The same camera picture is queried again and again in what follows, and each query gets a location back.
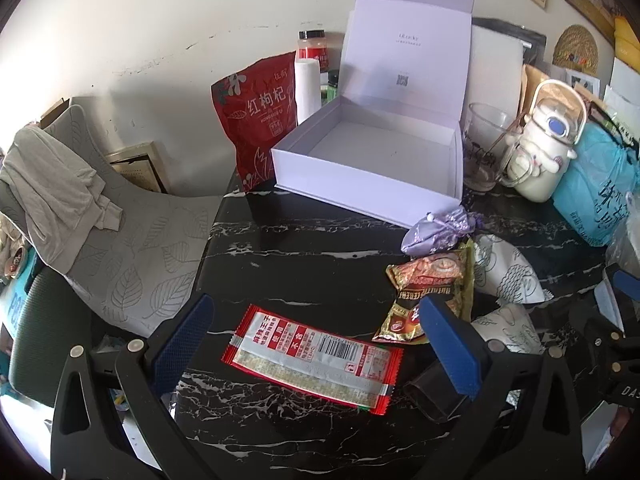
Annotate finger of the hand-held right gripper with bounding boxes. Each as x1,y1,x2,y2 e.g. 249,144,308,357
570,300,640,382
602,262,640,311

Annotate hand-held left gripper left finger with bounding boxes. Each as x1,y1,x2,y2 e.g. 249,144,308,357
50,294,216,480

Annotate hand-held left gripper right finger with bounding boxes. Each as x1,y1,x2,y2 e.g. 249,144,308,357
419,295,587,480

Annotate small black plastic holder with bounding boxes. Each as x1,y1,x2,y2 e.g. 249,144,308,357
402,360,476,423

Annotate white patterned packet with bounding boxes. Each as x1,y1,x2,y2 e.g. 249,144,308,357
472,302,547,357
472,233,555,307

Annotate gold green sachet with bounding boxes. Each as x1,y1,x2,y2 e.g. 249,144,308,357
456,238,477,322

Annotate orange red coffee sachet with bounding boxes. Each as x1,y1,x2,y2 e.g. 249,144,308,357
386,252,465,288

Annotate purple drawstring pouch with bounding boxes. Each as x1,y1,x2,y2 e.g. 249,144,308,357
401,206,476,267

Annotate red white snack packet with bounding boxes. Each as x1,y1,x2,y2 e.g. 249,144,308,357
221,304,404,417

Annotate black polka dot scrunchie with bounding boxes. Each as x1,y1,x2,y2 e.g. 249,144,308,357
461,191,486,233

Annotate white gift box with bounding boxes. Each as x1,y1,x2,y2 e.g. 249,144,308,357
270,0,475,228

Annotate clear plastic bag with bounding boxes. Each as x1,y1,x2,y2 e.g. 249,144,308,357
606,217,640,273

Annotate grey leaf-patterned chair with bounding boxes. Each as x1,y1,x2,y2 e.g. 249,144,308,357
42,105,226,339

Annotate teal plastic bag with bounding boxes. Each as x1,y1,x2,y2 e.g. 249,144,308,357
552,121,640,248

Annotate dark green office chair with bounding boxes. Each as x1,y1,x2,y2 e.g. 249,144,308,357
9,265,96,408

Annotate white kettle-shaped water bottle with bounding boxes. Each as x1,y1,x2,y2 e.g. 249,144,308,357
500,79,589,204

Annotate black band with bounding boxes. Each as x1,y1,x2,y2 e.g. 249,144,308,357
587,100,640,158

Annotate beige framed panel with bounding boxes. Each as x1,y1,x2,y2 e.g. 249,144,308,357
102,141,169,196

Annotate wooden stirring stick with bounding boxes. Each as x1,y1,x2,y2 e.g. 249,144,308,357
484,112,528,157

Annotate white printed paper sheet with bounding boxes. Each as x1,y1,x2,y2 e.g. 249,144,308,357
602,57,640,116

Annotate beige grey garment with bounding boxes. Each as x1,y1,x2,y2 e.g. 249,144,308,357
0,125,124,267

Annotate printed paper leaflets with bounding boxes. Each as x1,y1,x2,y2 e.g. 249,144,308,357
552,62,602,98

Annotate brown paper bag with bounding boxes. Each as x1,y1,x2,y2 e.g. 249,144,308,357
520,64,553,123

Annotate glass mug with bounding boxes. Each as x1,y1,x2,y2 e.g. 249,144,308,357
462,102,524,193

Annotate red goji berry bag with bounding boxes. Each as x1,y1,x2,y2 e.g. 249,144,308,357
211,51,298,193

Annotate yellow envelope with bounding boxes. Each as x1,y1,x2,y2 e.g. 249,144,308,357
612,15,640,63

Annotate woven straw hat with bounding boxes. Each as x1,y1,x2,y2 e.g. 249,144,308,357
552,24,601,76

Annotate white foam board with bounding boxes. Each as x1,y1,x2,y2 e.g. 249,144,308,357
469,25,527,111

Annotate cardboard box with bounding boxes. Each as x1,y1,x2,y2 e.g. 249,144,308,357
39,97,72,128

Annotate white paper roll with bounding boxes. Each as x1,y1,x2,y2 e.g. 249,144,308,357
294,57,323,126

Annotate green bottle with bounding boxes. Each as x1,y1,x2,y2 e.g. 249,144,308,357
322,72,341,106

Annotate gold framed picture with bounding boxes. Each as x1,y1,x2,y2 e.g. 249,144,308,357
560,0,632,47

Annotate red seasoning jar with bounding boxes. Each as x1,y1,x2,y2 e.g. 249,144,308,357
296,30,330,73

